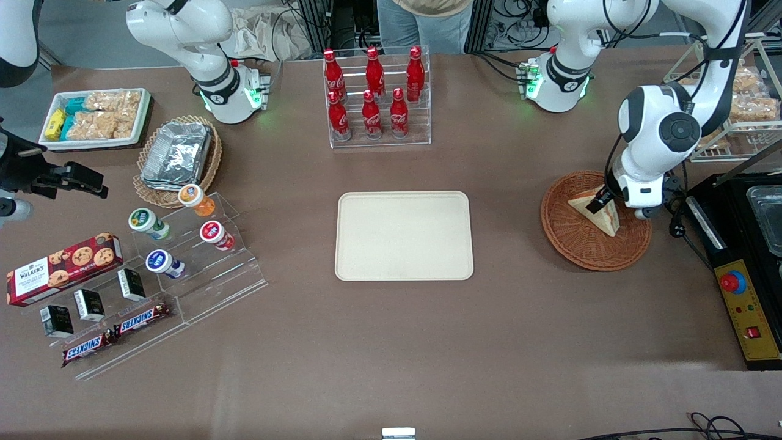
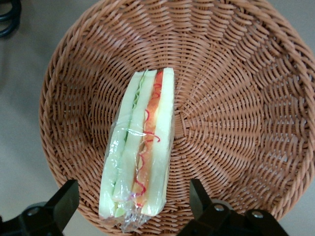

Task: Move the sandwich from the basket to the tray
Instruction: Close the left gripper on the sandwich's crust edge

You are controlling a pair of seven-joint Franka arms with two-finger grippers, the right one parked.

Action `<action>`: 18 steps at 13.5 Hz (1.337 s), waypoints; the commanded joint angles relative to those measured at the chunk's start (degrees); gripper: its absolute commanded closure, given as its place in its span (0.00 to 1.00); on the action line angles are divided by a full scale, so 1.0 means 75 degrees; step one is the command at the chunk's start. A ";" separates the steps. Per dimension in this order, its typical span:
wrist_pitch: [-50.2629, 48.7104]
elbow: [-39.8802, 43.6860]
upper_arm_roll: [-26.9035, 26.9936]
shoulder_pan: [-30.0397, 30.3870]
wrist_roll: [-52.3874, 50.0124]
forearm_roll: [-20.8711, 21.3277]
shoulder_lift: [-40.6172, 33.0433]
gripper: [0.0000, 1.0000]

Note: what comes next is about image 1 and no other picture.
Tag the clear acrylic step stand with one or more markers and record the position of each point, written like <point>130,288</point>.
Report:
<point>226,281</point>
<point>140,348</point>

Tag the black machine base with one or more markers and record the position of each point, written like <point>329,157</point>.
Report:
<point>727,244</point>

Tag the yellow control panel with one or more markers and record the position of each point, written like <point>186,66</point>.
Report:
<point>754,318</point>

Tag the small black chocolate box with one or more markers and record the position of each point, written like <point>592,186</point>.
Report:
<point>57,321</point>
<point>89,305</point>
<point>131,285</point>

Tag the yellow snack box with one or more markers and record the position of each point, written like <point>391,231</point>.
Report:
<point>55,124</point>

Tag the clear acrylic bottle rack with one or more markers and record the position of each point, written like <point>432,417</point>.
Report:
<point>421,125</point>

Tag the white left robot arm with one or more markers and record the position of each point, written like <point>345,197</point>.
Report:
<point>660,128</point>

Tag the light tan wicker basket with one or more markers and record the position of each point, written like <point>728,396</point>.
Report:
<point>149,194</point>

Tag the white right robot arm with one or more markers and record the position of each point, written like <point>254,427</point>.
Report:
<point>183,30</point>

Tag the red Walkers cookie box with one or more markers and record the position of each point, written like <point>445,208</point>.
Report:
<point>61,269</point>

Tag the Snickers chocolate bar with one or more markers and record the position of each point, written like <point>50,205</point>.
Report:
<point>140,319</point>
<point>85,349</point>

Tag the brown round wicker basket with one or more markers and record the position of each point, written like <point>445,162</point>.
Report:
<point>568,241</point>

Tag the white crumpled cloth bag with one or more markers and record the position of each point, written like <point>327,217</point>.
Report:
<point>256,33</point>

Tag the triangular sandwich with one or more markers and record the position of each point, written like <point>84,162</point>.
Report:
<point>606,223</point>

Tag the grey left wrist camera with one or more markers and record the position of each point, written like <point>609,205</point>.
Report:
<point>643,213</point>

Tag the stack of foil containers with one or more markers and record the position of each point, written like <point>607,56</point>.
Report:
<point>177,156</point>

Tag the teal snack packet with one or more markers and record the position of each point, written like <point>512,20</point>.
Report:
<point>67,127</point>
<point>76,106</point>

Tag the red emergency stop button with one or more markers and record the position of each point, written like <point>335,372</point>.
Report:
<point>732,282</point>

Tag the blue lid gum jar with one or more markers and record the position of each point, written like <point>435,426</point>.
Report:
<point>160,263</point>

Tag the person in blue jeans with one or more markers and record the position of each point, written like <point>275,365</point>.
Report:
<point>421,27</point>

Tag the orange lid gum jar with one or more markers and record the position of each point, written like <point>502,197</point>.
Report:
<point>194,198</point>

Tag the beige plastic serving tray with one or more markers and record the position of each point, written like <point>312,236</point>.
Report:
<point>403,235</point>

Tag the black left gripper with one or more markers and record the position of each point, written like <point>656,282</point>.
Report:
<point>601,197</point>

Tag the green lid gum jar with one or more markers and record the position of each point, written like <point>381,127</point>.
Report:
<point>144,221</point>

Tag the white rectangular snack tray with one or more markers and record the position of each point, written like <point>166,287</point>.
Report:
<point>144,119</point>

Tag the aluminium equipment frame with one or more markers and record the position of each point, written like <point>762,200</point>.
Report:
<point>342,24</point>

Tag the clear rice cracker packet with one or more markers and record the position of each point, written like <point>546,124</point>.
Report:
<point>101,125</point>
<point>746,80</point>
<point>757,109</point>
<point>113,101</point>

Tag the red lid gum jar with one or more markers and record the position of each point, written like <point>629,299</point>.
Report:
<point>212,233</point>

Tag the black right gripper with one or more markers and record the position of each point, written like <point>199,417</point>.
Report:
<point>23,165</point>

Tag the red cola bottle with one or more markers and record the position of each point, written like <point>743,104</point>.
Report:
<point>371,119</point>
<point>333,76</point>
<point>338,119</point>
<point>374,73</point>
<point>415,76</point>
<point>399,116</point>

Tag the clear plastic container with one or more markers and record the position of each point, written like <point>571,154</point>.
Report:
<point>767,220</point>

